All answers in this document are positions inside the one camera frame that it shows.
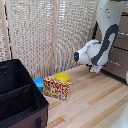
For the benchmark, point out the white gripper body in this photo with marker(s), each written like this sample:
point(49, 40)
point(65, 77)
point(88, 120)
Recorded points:
point(96, 69)

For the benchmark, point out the dark brown drawer cabinet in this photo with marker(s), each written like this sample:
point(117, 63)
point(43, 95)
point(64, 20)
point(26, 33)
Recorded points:
point(115, 75)

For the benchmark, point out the white grey Franka robot arm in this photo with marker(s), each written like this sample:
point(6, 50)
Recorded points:
point(100, 50)

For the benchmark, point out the woven room divider screen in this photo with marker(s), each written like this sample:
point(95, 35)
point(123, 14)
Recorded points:
point(30, 33)

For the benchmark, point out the red yellow printed carton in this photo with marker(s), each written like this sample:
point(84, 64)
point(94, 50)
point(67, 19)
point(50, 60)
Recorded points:
point(56, 88)

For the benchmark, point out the black fabric storage box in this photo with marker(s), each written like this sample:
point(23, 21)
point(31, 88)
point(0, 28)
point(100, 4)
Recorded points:
point(20, 100)

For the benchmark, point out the blue plastic container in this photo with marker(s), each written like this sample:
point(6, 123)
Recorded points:
point(39, 83)

